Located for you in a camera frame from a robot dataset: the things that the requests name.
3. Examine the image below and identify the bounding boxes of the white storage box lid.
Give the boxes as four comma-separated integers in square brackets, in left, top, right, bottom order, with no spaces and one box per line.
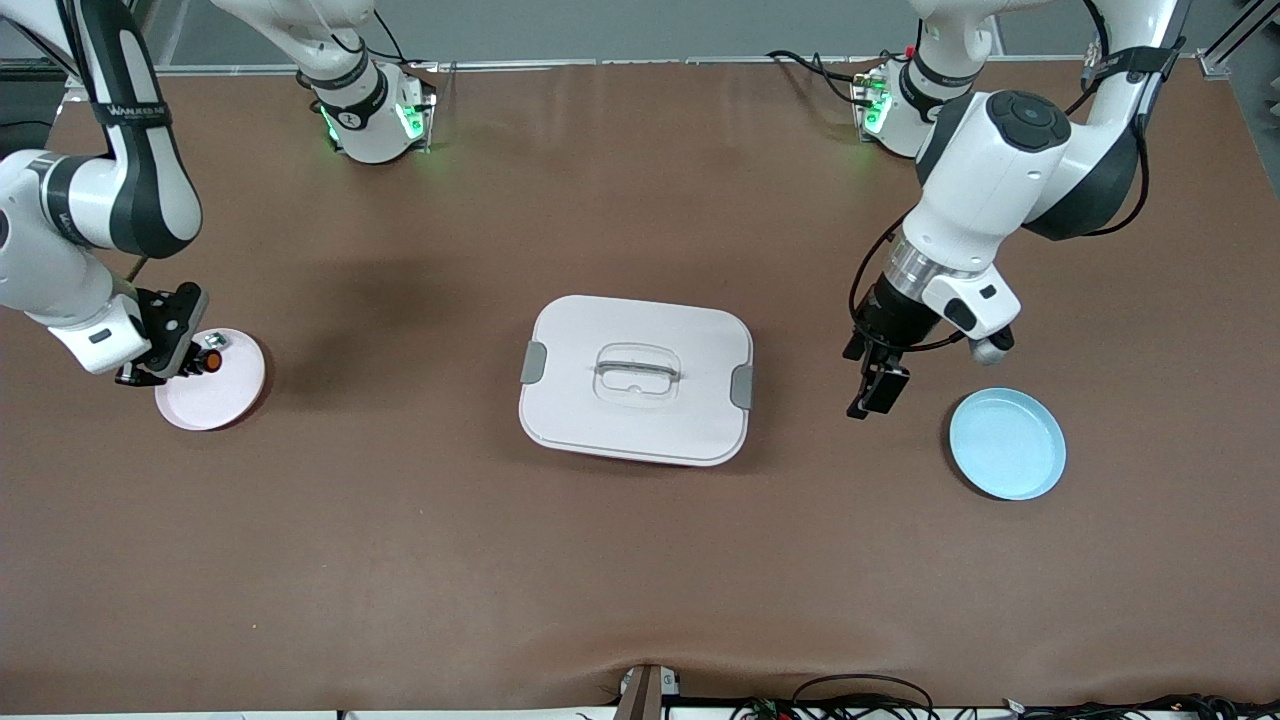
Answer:
[518,295,756,468]

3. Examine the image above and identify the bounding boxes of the light blue round plate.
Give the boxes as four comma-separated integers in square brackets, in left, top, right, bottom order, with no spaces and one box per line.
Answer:
[948,388,1067,501]

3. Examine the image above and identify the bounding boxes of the pink round plate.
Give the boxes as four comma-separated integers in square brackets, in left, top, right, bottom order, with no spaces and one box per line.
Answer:
[155,328,268,433]

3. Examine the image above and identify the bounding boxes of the black left base cables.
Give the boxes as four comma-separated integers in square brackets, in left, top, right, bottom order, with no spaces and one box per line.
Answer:
[768,50,876,106]

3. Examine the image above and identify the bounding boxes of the black looped cable bundle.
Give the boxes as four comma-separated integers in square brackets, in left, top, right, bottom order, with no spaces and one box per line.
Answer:
[730,675,941,720]

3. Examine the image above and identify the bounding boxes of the aluminium frame profile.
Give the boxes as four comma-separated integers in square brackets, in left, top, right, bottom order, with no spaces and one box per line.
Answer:
[0,25,101,101]
[1195,0,1280,79]

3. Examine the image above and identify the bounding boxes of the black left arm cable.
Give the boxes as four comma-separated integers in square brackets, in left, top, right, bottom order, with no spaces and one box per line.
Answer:
[850,0,1151,353]

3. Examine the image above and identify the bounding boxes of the black right base cable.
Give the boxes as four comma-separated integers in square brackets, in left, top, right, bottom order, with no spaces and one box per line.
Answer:
[340,10,441,76]

